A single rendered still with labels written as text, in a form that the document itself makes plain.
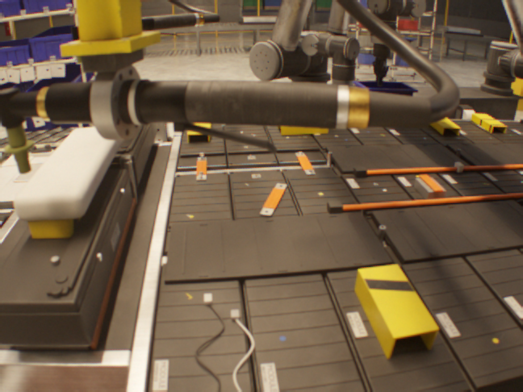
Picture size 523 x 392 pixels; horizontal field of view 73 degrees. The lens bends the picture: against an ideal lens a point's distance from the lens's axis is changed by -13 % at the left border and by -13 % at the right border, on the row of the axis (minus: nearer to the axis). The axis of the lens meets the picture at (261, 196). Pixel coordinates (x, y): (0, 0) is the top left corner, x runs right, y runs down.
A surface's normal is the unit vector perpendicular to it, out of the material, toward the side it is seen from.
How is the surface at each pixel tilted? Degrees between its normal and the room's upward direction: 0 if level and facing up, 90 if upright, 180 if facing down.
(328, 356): 0
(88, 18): 90
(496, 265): 0
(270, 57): 88
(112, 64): 90
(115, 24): 90
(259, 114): 101
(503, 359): 0
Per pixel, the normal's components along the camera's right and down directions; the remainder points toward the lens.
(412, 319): 0.00, -0.88
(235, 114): -0.13, 0.63
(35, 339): 0.12, 0.47
